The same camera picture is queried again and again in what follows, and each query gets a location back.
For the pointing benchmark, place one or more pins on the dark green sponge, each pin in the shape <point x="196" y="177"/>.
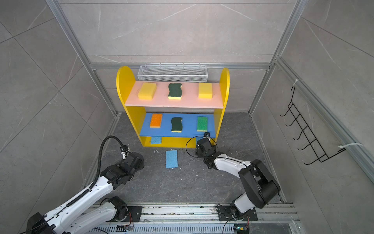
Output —
<point x="176" y="125"/>
<point x="175" y="91"/>

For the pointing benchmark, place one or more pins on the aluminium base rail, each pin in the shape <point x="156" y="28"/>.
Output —
<point x="276" y="218"/>

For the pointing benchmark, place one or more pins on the yellow pink blue shelf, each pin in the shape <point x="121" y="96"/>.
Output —
<point x="189" y="107"/>

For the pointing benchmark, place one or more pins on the white wire mesh basket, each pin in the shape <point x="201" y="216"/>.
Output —
<point x="173" y="73"/>

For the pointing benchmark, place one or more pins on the light green sponge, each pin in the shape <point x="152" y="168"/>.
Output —
<point x="202" y="124"/>

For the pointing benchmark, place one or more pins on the yellow sponge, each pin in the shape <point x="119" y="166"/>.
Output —
<point x="205" y="91"/>
<point x="147" y="91"/>

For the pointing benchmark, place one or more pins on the blue sponge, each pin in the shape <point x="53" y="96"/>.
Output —
<point x="155" y="140"/>
<point x="171" y="159"/>

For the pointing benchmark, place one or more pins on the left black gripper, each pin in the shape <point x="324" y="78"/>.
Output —
<point x="141" y="165"/>

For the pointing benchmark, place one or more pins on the orange sponge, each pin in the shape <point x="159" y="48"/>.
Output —
<point x="156" y="120"/>

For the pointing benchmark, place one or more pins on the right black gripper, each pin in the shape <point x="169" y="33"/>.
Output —
<point x="198" y="151"/>

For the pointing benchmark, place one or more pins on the black wire hook rack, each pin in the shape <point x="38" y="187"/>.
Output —
<point x="306" y="133"/>

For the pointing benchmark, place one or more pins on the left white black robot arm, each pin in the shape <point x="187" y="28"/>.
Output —
<point x="72" y="216"/>

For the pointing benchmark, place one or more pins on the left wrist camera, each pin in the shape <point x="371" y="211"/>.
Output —
<point x="124" y="151"/>

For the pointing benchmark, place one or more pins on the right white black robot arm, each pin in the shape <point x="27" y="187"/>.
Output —
<point x="259" y="184"/>

